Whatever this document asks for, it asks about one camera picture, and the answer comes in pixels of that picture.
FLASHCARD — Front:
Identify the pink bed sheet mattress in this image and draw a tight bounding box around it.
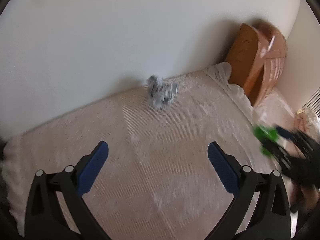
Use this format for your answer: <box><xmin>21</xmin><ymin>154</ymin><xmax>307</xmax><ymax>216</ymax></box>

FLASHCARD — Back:
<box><xmin>253</xmin><ymin>88</ymin><xmax>295</xmax><ymax>130</ymax></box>

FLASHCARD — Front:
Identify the white lace table cover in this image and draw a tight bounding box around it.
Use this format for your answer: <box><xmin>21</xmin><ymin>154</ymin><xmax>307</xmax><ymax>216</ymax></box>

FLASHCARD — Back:
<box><xmin>2</xmin><ymin>63</ymin><xmax>277</xmax><ymax>239</ymax></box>

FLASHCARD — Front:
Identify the person's right hand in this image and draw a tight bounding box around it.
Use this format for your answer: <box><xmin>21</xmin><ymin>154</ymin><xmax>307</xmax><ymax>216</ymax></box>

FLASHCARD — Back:
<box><xmin>290</xmin><ymin>183</ymin><xmax>319</xmax><ymax>214</ymax></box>

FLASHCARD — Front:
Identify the crumpled silver foil ball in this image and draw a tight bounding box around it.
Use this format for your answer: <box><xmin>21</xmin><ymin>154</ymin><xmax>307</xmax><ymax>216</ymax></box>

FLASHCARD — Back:
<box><xmin>146</xmin><ymin>75</ymin><xmax>178</xmax><ymax>109</ymax></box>

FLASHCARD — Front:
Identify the white pleated curtain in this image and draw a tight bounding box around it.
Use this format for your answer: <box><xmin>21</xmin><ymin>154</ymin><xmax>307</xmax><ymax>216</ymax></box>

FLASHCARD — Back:
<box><xmin>302</xmin><ymin>88</ymin><xmax>320</xmax><ymax>117</ymax></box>

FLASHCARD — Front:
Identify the folded pink quilt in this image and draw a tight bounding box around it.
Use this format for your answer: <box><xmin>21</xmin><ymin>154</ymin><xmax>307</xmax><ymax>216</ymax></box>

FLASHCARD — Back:
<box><xmin>294</xmin><ymin>108</ymin><xmax>319</xmax><ymax>137</ymax></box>

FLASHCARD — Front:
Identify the wooden headboard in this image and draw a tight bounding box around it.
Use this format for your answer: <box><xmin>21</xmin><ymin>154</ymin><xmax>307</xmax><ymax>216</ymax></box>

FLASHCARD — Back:
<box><xmin>225</xmin><ymin>22</ymin><xmax>287</xmax><ymax>107</ymax></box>

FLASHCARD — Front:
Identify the green wrapper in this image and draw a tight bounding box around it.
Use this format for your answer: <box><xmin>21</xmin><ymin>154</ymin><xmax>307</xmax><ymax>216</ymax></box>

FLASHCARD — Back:
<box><xmin>253</xmin><ymin>125</ymin><xmax>280</xmax><ymax>157</ymax></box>

